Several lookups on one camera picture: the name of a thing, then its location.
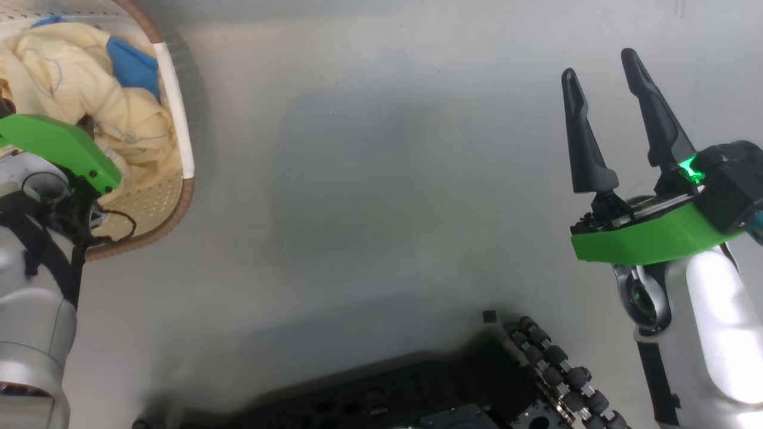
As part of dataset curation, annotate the cream perforated laundry basket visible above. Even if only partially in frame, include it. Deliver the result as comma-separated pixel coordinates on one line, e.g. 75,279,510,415
0,0,196,263

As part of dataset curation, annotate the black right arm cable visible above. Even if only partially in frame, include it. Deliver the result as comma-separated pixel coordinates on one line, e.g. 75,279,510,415
637,341,681,427

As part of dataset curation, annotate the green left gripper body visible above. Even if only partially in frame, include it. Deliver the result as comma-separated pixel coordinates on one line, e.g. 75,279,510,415
0,114,123,195

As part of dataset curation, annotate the cream garment with blue outline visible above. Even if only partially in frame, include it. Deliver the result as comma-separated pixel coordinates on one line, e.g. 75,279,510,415
0,23,181,188

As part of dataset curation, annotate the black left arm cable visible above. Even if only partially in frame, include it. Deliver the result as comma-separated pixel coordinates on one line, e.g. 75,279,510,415
21,172,138,310

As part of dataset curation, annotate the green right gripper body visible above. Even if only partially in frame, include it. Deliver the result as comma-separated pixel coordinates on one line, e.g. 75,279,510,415
570,189,746,265

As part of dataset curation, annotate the blue cloth item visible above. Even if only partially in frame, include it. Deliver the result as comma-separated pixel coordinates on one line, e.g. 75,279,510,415
30,15,162,99

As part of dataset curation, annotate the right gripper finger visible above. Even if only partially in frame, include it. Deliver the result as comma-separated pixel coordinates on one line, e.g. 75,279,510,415
561,67,619,194
621,48,697,179

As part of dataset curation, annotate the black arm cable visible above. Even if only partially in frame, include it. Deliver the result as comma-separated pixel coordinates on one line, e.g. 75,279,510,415
21,172,138,310
637,341,681,427

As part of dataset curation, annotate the teal right cable connector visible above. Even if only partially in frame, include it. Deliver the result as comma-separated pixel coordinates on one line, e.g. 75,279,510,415
742,203,763,245

